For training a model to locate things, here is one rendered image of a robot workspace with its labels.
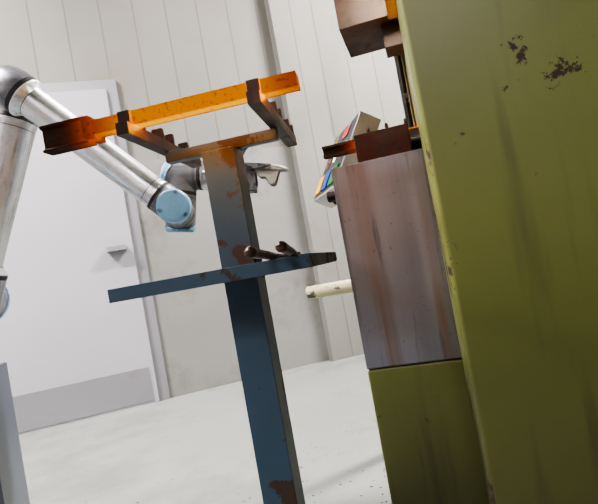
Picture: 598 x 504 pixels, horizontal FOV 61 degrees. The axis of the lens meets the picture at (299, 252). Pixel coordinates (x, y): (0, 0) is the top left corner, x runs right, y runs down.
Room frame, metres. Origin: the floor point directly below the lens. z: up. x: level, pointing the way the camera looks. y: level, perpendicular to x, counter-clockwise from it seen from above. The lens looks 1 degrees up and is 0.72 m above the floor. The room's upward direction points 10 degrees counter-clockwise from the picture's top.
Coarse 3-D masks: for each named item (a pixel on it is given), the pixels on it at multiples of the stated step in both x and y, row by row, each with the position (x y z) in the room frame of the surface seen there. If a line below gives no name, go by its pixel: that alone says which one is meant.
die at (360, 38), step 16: (336, 0) 1.24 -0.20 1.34; (352, 0) 1.23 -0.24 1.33; (368, 0) 1.22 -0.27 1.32; (384, 0) 1.21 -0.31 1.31; (336, 16) 1.24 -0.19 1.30; (352, 16) 1.23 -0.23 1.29; (368, 16) 1.22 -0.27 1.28; (384, 16) 1.22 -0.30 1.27; (352, 32) 1.27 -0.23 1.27; (368, 32) 1.29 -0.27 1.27; (352, 48) 1.37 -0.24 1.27; (368, 48) 1.39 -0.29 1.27; (384, 48) 1.41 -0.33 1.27
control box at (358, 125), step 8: (360, 112) 1.73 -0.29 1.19; (352, 120) 1.82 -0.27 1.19; (360, 120) 1.73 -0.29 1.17; (368, 120) 1.74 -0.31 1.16; (376, 120) 1.74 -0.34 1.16; (352, 128) 1.76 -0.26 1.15; (360, 128) 1.73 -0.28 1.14; (376, 128) 1.74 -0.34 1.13; (344, 136) 1.85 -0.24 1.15; (352, 136) 1.73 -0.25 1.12; (328, 160) 2.03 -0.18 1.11; (336, 160) 1.84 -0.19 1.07; (344, 160) 1.72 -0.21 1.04; (352, 160) 1.72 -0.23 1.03; (328, 168) 1.96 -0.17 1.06; (320, 200) 1.98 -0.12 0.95
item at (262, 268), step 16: (288, 256) 0.70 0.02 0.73; (304, 256) 0.69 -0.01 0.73; (320, 256) 0.82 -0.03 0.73; (336, 256) 1.09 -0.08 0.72; (208, 272) 0.72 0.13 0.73; (224, 272) 0.71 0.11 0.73; (240, 272) 0.71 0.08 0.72; (256, 272) 0.71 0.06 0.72; (272, 272) 0.70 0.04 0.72; (128, 288) 0.74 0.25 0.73; (144, 288) 0.73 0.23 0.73; (160, 288) 0.73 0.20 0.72; (176, 288) 0.73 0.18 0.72; (192, 288) 0.72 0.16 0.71
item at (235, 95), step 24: (288, 72) 0.76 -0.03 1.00; (192, 96) 0.78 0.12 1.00; (216, 96) 0.78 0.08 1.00; (240, 96) 0.77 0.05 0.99; (72, 120) 0.82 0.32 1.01; (96, 120) 0.81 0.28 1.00; (144, 120) 0.79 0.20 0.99; (168, 120) 0.81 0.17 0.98; (48, 144) 0.83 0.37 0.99; (72, 144) 0.82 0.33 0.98; (96, 144) 0.84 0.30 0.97
